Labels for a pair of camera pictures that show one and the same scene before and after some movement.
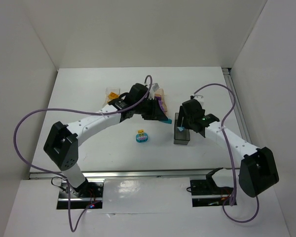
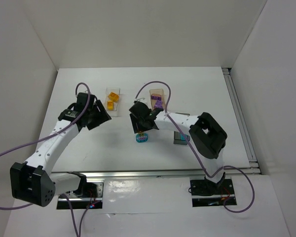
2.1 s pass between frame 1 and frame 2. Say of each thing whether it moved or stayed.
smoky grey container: stayed
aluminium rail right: stayed
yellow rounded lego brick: stayed
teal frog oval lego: stayed
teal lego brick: moved
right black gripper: moved
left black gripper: moved
